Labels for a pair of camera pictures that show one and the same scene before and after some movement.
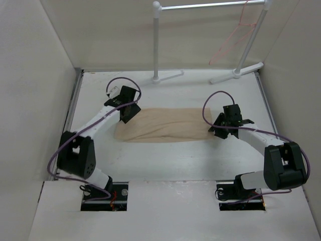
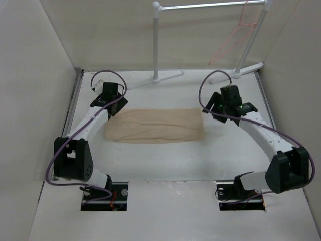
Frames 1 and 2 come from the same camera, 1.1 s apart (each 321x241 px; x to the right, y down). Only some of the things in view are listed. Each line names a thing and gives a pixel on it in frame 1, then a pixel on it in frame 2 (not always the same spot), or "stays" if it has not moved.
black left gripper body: [133, 111] → [120, 104]
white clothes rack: [237, 73] stays
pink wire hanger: [239, 23] stays
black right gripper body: [221, 121] → [219, 106]
